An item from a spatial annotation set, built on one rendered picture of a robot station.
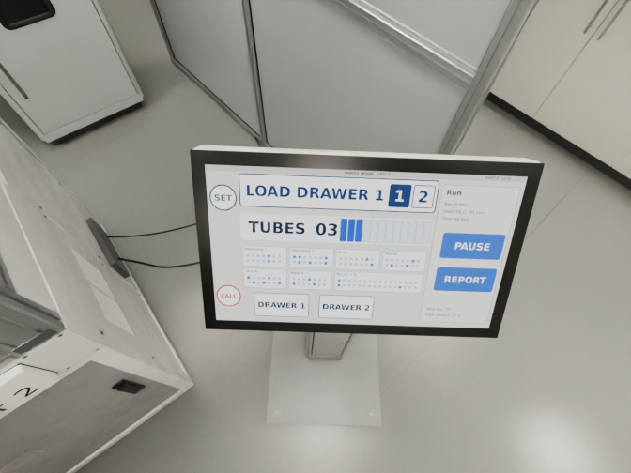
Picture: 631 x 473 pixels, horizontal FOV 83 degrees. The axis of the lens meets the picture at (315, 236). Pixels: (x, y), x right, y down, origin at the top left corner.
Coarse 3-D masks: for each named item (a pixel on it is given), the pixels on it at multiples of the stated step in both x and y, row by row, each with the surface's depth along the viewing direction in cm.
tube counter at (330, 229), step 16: (320, 224) 55; (336, 224) 55; (352, 224) 55; (368, 224) 55; (384, 224) 55; (400, 224) 55; (416, 224) 55; (432, 224) 55; (320, 240) 56; (336, 240) 56; (352, 240) 56; (368, 240) 56; (384, 240) 56; (400, 240) 56; (416, 240) 56
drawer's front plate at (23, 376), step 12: (12, 372) 61; (24, 372) 62; (36, 372) 65; (48, 372) 68; (0, 384) 60; (12, 384) 62; (24, 384) 64; (36, 384) 66; (48, 384) 69; (0, 396) 62; (12, 396) 64; (12, 408) 67
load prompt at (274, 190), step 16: (240, 176) 52; (256, 176) 52; (272, 176) 52; (288, 176) 52; (304, 176) 52; (320, 176) 52; (336, 176) 52; (240, 192) 53; (256, 192) 53; (272, 192) 53; (288, 192) 53; (304, 192) 53; (320, 192) 53; (336, 192) 53; (352, 192) 53; (368, 192) 53; (384, 192) 53; (400, 192) 53; (416, 192) 53; (432, 192) 53; (304, 208) 54; (320, 208) 54; (336, 208) 54; (352, 208) 54; (368, 208) 54; (384, 208) 54; (400, 208) 54; (416, 208) 54; (432, 208) 54
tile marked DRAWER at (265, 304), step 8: (256, 296) 60; (264, 296) 60; (272, 296) 60; (280, 296) 60; (288, 296) 60; (296, 296) 60; (304, 296) 60; (256, 304) 60; (264, 304) 60; (272, 304) 60; (280, 304) 60; (288, 304) 60; (296, 304) 60; (304, 304) 60; (256, 312) 61; (264, 312) 61; (272, 312) 61; (280, 312) 61; (288, 312) 61; (296, 312) 61; (304, 312) 61
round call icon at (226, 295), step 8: (216, 288) 59; (224, 288) 59; (232, 288) 59; (240, 288) 59; (216, 296) 60; (224, 296) 60; (232, 296) 60; (240, 296) 60; (216, 304) 60; (224, 304) 60; (232, 304) 60; (240, 304) 60
